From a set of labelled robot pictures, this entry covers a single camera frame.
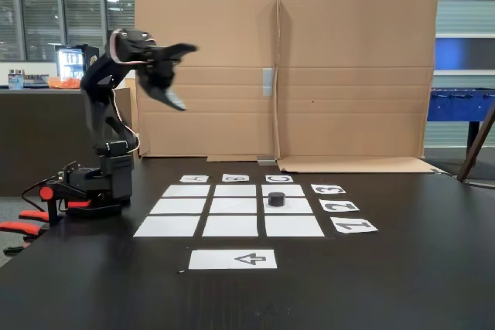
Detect paper sheet number 1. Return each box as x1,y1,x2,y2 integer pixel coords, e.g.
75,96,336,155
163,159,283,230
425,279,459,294
330,217,379,234

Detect brown wooden leg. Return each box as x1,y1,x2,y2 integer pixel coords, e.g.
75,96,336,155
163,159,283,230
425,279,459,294
456,105,495,182

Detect paper sheet number 3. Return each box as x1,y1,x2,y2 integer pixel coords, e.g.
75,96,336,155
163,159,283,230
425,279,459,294
310,184,347,195

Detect paper sheet number 2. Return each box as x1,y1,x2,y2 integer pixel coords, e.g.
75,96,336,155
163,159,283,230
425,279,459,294
319,199,360,213

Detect dark counter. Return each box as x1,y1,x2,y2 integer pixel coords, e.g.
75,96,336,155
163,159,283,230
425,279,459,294
0,88,135,198

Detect black cable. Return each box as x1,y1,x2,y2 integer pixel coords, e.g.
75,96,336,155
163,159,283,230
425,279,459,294
21,178,59,212

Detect black clamp with orange knob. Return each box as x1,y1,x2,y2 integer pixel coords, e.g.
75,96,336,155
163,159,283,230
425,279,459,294
38,181,94,226

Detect blue foosball table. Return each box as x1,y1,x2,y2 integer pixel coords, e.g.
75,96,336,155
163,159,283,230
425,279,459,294
427,87,495,149

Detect black mini fridge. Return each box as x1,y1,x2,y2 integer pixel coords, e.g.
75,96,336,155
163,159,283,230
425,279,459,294
55,44,101,87

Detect orange snack bag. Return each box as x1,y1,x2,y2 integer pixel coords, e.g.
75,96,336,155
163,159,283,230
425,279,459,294
46,77,85,90

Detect white arrow paper sheet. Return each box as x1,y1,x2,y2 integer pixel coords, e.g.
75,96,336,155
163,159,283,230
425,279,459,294
188,249,278,270

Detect large brown cardboard panel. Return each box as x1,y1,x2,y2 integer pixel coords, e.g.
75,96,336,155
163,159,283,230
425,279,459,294
134,0,280,163
275,0,446,175

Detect white paper grid square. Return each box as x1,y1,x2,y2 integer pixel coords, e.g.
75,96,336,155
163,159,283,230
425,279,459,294
261,184,306,197
162,184,211,198
265,215,325,237
213,184,257,197
133,216,201,237
149,198,207,215
263,198,313,214
210,198,258,215
202,215,259,237

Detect long grey tape strip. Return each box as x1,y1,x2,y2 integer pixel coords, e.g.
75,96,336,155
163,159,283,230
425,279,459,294
262,68,275,97

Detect black clamp with orange handles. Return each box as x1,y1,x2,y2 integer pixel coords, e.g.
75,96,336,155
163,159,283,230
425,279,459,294
0,209,50,257

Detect blue white carton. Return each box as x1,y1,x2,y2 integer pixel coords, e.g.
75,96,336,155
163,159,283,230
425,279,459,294
8,69,25,90

